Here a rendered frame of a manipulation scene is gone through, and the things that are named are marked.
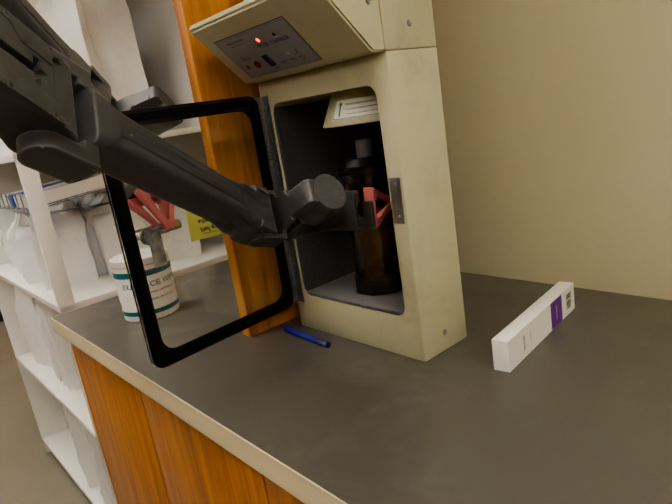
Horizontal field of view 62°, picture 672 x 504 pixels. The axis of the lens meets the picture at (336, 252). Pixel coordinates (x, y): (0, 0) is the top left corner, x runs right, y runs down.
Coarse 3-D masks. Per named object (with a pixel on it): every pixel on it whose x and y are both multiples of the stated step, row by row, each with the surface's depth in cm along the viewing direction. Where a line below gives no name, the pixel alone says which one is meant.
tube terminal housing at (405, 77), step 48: (384, 0) 76; (384, 48) 77; (432, 48) 83; (288, 96) 96; (384, 96) 80; (432, 96) 84; (384, 144) 82; (432, 144) 85; (432, 192) 86; (432, 240) 87; (432, 288) 88; (384, 336) 94; (432, 336) 89
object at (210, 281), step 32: (160, 128) 87; (192, 128) 91; (224, 128) 95; (224, 160) 96; (256, 160) 101; (128, 192) 84; (160, 224) 88; (192, 224) 92; (192, 256) 92; (224, 256) 97; (256, 256) 102; (160, 288) 89; (192, 288) 93; (224, 288) 97; (256, 288) 102; (160, 320) 89; (192, 320) 93; (224, 320) 98
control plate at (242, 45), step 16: (240, 32) 85; (256, 32) 83; (288, 32) 80; (224, 48) 91; (240, 48) 89; (256, 48) 87; (272, 48) 85; (288, 48) 83; (304, 48) 82; (240, 64) 94; (288, 64) 87
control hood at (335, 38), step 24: (264, 0) 76; (288, 0) 74; (312, 0) 72; (336, 0) 71; (360, 0) 73; (216, 24) 86; (240, 24) 83; (312, 24) 76; (336, 24) 74; (360, 24) 74; (216, 48) 93; (312, 48) 81; (336, 48) 78; (360, 48) 76; (240, 72) 97; (288, 72) 90
